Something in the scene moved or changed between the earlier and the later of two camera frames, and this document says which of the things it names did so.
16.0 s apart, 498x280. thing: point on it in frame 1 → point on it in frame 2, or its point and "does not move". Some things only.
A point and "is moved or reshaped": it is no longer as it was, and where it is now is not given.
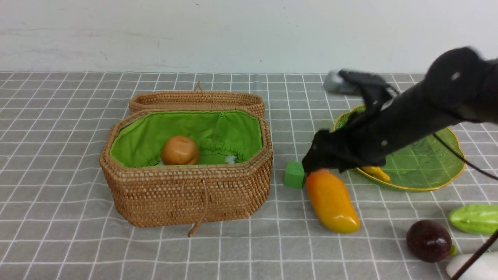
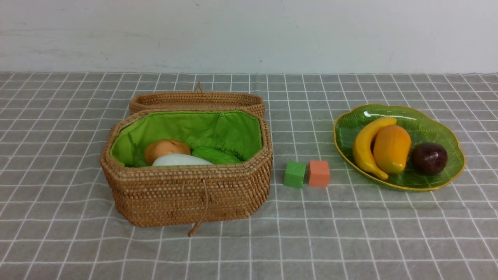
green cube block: (294, 174) does not move
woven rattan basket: (231, 178) does not move
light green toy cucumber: (480, 218) → (215, 156)
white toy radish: (485, 267) → (175, 159)
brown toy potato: (179, 150) → (156, 147)
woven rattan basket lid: (197, 99) does not move
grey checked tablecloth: (56, 223) does not move
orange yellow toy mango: (332, 200) is moved or reshaped
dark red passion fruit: (428, 241) → (429, 158)
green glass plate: (430, 164) does not move
